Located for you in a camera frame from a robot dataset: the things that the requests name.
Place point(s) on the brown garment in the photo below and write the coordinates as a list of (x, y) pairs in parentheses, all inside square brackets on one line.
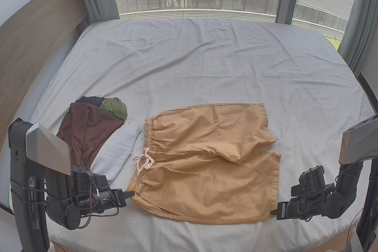
[(85, 132)]

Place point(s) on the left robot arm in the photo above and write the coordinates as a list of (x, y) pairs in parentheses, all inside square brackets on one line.
[(26, 215)]

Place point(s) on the pale grey garment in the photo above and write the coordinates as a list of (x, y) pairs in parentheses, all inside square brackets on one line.
[(115, 150)]

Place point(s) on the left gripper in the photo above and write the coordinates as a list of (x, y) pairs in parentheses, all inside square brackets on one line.
[(110, 200)]

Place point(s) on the tan shorts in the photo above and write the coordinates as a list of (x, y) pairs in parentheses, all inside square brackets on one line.
[(206, 171)]

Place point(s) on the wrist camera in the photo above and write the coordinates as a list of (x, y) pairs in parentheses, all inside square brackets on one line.
[(296, 190), (101, 181)]

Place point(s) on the green garment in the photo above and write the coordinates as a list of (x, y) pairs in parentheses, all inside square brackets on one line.
[(113, 109)]

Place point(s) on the bed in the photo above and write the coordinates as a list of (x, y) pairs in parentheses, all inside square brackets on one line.
[(206, 61)]

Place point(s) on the black garment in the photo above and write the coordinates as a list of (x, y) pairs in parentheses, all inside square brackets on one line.
[(88, 100)]

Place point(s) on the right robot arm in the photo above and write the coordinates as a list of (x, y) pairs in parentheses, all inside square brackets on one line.
[(339, 197)]

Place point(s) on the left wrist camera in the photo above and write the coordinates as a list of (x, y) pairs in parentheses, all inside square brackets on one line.
[(101, 181)]

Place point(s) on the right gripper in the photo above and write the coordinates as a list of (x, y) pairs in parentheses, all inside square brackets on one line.
[(291, 209)]

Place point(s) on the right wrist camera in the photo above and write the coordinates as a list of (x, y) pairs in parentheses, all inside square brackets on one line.
[(296, 190)]

